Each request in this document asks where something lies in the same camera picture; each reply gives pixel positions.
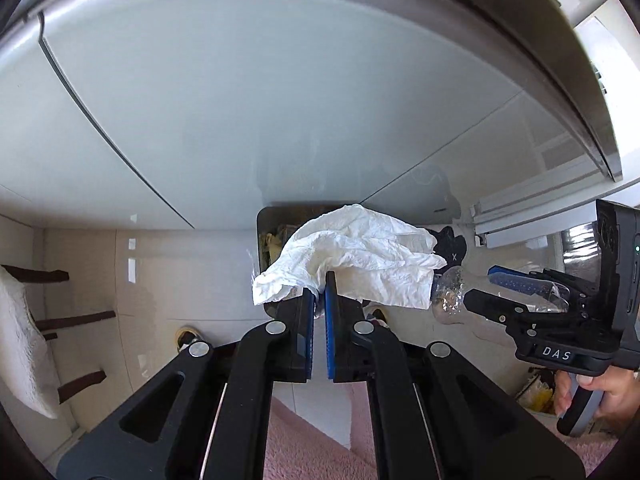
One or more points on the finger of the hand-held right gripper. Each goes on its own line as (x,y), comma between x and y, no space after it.
(490,305)
(515,280)

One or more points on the colourful shoe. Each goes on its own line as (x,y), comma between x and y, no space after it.
(186,337)

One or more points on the white tissue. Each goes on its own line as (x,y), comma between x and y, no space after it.
(360,245)

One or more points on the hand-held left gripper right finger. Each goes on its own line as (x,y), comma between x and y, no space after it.
(330,330)

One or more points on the yellow plastic bag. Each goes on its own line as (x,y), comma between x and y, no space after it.
(537,395)

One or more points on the person's right leg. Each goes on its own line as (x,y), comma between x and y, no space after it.
(590,455)

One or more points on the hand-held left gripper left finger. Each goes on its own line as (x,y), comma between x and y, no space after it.
(310,320)

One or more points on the white glossy cabinet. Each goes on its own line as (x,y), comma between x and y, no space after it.
(250,110)

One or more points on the white sliding door track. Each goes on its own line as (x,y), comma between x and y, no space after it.
(530,220)

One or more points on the dark square waste bin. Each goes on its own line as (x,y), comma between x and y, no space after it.
(265,220)

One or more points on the white cloth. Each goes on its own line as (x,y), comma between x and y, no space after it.
(25,350)

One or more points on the clear plastic bottle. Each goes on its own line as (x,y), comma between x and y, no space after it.
(450,295)

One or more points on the person's right hand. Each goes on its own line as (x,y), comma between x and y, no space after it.
(620,390)

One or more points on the black cat-shaped floor mat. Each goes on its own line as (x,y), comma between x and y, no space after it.
(452,245)

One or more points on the crumpled yellow wrapper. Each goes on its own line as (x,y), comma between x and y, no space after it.
(275,247)

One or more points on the grey countertop edge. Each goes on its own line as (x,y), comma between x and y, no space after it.
(550,35)

